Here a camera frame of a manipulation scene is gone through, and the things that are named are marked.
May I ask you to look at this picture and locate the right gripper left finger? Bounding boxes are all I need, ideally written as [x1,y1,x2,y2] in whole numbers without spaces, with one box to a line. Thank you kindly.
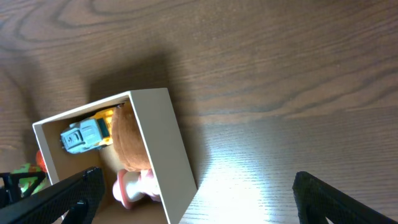
[1,167,105,224]

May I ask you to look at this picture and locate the white cardboard box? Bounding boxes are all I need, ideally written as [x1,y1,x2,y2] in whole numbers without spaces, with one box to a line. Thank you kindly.
[32,88,197,224]

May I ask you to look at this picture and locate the brown plush toy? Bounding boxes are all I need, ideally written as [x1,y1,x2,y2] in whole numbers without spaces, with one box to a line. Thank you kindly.
[111,101,151,172]

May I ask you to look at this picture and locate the pink white pig toy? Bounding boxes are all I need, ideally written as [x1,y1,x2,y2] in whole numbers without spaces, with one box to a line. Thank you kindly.
[113,169,161,209]

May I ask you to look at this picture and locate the orange ball toy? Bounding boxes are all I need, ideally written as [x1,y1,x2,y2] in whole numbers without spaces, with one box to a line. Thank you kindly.
[35,151,47,173]

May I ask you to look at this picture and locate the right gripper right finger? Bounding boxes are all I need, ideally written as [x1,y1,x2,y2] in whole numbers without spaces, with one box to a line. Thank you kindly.
[292,171,397,224]

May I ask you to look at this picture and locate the grey yellow toy truck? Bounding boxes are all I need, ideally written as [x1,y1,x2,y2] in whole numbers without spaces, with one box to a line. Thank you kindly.
[60,107,116,154]

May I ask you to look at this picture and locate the green numbered ball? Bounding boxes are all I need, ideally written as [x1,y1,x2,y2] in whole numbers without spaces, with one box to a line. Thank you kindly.
[11,163,50,194]

